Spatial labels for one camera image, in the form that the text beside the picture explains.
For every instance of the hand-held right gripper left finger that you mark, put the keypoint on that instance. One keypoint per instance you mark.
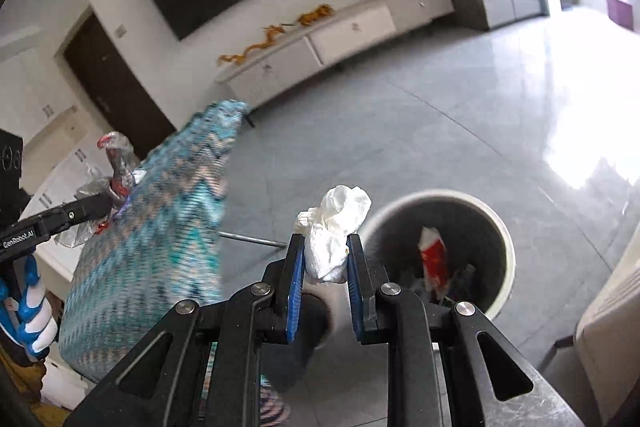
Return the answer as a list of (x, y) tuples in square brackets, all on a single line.
[(296, 287)]

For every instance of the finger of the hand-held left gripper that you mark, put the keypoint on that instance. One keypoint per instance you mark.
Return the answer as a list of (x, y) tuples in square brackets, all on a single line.
[(82, 209)]

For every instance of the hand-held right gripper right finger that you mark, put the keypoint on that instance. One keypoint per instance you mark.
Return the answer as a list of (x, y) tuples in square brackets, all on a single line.
[(357, 287)]

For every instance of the white tissue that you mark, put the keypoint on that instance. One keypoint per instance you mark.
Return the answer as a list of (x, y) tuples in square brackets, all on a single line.
[(335, 232)]

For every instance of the clear plastic bag red contents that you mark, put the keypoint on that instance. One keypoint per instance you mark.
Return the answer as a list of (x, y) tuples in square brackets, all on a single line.
[(117, 157)]

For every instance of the red white snack wrapper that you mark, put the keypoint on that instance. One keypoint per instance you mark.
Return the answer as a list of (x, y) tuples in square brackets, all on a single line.
[(434, 257)]

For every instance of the dark snack wrapper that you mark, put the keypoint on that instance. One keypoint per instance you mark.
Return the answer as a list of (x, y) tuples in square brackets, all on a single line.
[(462, 279)]

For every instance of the white round trash bin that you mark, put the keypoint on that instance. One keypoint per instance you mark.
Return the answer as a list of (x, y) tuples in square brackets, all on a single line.
[(495, 247)]

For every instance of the person's left hand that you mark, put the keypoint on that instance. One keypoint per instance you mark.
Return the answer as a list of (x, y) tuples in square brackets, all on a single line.
[(35, 322)]

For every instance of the zigzag knitted blanket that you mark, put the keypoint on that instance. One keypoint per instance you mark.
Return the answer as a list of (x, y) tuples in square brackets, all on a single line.
[(165, 207)]

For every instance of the dark brown entrance door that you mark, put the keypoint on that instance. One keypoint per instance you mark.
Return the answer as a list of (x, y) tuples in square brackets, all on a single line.
[(115, 82)]

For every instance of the gold dragon figurine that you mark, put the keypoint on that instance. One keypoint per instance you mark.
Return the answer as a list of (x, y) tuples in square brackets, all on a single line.
[(265, 39)]

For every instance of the white grey television stand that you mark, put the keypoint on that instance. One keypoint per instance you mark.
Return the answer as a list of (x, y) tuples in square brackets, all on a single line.
[(350, 32)]

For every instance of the gold tiger figurine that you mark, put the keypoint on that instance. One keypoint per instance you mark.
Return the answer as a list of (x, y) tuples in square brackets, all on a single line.
[(316, 15)]

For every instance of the purple box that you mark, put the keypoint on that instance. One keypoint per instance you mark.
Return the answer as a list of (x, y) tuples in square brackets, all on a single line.
[(619, 9)]

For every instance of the white wall cabinet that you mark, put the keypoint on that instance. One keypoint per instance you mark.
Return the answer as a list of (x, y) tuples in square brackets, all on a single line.
[(75, 162)]

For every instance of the metal table frame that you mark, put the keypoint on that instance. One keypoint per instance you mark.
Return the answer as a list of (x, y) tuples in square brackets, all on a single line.
[(250, 239)]

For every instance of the grey wall switch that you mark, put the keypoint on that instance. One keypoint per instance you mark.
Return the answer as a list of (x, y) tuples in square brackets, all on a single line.
[(120, 31)]

